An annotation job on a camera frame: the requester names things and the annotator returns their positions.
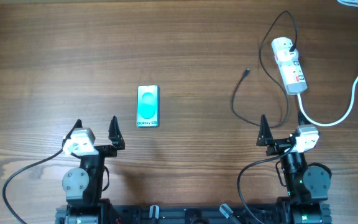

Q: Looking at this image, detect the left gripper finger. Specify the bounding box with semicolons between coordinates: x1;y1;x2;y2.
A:
62;119;83;146
108;116;124;147

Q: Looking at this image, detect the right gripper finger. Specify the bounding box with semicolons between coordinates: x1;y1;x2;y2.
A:
298;111;310;125
256;114;273;146

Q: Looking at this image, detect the Galaxy smartphone with teal screen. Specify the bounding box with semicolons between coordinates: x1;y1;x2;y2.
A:
136;85;159;128

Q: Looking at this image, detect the black USB charging cable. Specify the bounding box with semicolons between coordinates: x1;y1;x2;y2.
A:
231;10;299;129

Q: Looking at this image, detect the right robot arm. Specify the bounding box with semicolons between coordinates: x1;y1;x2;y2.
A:
256;115;333;224

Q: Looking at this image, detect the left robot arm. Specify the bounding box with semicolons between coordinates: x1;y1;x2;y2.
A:
55;116;125;224

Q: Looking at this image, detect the white USB charger plug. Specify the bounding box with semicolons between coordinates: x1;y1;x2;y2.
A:
275;49;298;66

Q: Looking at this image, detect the white power strip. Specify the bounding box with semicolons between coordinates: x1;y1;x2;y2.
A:
271;37;308;95

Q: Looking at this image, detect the right camera black cable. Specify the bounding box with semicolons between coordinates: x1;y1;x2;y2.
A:
236;136;298;224

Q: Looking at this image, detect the camera black cable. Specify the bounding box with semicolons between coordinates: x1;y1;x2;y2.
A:
236;136;298;224
2;148;65;224

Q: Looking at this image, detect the left camera black cable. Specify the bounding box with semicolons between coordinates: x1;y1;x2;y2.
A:
2;148;65;224

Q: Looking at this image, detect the white power strip cord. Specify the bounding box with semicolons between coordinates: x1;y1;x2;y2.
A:
296;2;358;128

